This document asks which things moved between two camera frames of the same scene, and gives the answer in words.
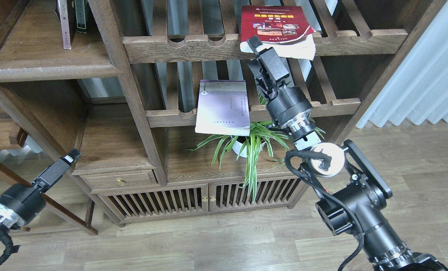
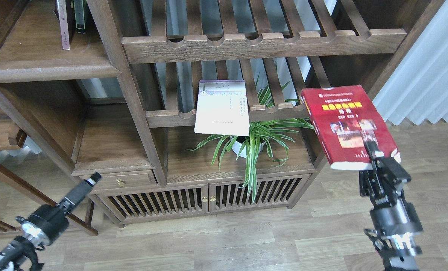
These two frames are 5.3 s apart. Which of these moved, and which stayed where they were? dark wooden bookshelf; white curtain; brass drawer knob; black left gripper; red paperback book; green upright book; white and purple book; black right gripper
Moved: red paperback book; black right gripper; black left gripper
Stayed: green upright book; white and purple book; dark wooden bookshelf; white curtain; brass drawer knob
